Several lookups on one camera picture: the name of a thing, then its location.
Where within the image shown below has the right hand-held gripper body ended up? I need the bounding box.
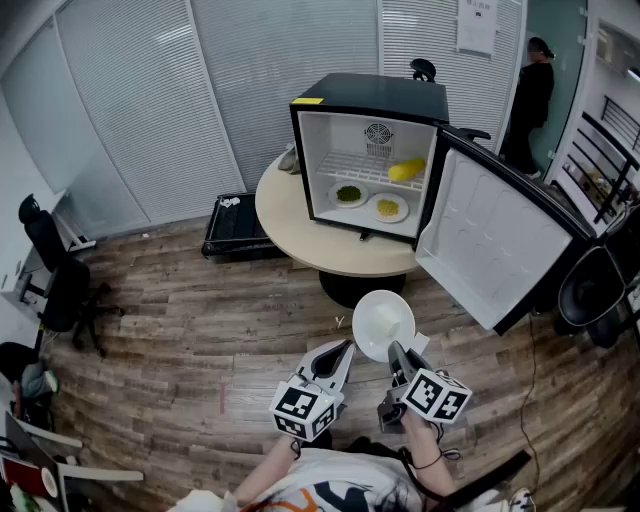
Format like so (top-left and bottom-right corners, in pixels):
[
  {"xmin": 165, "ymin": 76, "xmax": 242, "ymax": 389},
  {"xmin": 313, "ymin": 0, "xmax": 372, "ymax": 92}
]
[{"xmin": 377, "ymin": 349, "xmax": 474, "ymax": 434}]

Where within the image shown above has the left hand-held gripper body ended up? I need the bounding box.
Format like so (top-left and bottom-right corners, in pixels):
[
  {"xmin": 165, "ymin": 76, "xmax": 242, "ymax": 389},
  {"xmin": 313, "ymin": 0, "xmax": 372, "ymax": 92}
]
[{"xmin": 268, "ymin": 367, "xmax": 347, "ymax": 444}]

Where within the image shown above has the white plate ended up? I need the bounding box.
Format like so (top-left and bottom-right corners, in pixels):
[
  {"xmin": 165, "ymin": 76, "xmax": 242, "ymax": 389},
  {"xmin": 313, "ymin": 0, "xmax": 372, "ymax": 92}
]
[
  {"xmin": 327, "ymin": 179, "xmax": 370, "ymax": 209},
  {"xmin": 366, "ymin": 192, "xmax": 410, "ymax": 224},
  {"xmin": 351, "ymin": 289, "xmax": 416, "ymax": 363}
]

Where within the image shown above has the black mini fridge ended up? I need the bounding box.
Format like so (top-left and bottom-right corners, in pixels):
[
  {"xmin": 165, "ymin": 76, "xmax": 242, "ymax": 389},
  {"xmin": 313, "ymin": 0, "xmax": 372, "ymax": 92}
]
[{"xmin": 288, "ymin": 72, "xmax": 599, "ymax": 336}]

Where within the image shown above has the person's left forearm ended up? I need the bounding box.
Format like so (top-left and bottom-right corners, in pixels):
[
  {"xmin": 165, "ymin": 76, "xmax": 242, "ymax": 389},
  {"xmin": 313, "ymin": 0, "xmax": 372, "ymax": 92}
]
[{"xmin": 234, "ymin": 434, "xmax": 301, "ymax": 506}]

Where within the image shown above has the person's right forearm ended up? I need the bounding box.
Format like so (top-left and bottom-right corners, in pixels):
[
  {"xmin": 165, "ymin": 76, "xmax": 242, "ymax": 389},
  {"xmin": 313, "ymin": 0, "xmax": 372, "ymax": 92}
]
[{"xmin": 399, "ymin": 413, "xmax": 457, "ymax": 496}]

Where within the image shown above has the black wrist band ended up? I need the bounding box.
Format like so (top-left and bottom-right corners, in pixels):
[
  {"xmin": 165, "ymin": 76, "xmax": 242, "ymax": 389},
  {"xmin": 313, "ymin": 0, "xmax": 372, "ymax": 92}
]
[{"xmin": 410, "ymin": 448, "xmax": 447, "ymax": 471}]

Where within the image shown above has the white printed t-shirt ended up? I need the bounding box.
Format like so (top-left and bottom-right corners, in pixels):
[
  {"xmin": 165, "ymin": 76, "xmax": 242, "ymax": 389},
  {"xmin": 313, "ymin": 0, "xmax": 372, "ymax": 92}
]
[{"xmin": 169, "ymin": 447, "xmax": 501, "ymax": 512}]

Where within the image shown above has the round beige table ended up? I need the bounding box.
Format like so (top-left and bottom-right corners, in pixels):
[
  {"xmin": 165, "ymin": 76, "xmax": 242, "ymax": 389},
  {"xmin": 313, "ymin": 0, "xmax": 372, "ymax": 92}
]
[{"xmin": 254, "ymin": 149, "xmax": 426, "ymax": 309}]

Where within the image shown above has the black round chair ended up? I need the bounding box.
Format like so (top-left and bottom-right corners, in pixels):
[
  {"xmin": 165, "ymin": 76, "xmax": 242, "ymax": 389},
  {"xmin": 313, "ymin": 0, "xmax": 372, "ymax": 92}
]
[{"xmin": 552, "ymin": 244, "xmax": 640, "ymax": 350}]

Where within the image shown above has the yellow corn cob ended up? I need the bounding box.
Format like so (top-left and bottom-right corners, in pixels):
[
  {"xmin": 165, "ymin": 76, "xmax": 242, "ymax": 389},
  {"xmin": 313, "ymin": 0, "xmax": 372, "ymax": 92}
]
[{"xmin": 387, "ymin": 157, "xmax": 427, "ymax": 183}]

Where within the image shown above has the black office chair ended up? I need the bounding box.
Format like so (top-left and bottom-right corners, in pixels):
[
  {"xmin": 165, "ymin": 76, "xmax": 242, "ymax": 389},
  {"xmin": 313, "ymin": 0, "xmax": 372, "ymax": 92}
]
[
  {"xmin": 409, "ymin": 58, "xmax": 492, "ymax": 142},
  {"xmin": 18, "ymin": 193, "xmax": 126, "ymax": 357}
]

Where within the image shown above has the white desk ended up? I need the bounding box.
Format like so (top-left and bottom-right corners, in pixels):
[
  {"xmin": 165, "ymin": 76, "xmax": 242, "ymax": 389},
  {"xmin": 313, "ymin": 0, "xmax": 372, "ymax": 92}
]
[{"xmin": 0, "ymin": 189, "xmax": 99, "ymax": 301}]

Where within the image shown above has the black metal rack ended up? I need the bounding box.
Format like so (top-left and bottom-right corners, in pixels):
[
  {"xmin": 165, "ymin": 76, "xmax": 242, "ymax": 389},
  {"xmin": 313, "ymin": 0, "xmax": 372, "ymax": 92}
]
[{"xmin": 562, "ymin": 94, "xmax": 640, "ymax": 226}]

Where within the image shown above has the white paper notice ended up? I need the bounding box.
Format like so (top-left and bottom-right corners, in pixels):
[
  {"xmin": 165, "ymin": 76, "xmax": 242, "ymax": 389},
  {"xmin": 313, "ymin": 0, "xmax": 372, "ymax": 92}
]
[{"xmin": 455, "ymin": 0, "xmax": 499, "ymax": 57}]

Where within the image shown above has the frosted glass door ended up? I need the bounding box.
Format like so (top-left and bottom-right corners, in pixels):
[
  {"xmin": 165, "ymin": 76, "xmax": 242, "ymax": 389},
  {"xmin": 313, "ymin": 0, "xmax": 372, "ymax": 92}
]
[{"xmin": 524, "ymin": 0, "xmax": 589, "ymax": 176}]

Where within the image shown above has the black floor cable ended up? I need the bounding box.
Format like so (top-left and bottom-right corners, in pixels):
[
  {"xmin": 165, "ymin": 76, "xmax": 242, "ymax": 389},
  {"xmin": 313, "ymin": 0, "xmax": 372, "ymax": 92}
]
[{"xmin": 518, "ymin": 314, "xmax": 544, "ymax": 496}]

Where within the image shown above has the black shoulder strap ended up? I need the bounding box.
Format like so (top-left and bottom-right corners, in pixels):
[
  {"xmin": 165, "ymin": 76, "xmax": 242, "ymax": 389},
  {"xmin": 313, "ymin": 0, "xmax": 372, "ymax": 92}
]
[{"xmin": 439, "ymin": 449, "xmax": 532, "ymax": 512}]

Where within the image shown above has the white wire shelf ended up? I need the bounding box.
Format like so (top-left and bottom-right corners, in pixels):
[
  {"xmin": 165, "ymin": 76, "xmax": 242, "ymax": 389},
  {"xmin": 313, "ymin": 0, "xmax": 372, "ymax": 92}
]
[{"xmin": 315, "ymin": 149, "xmax": 431, "ymax": 192}]

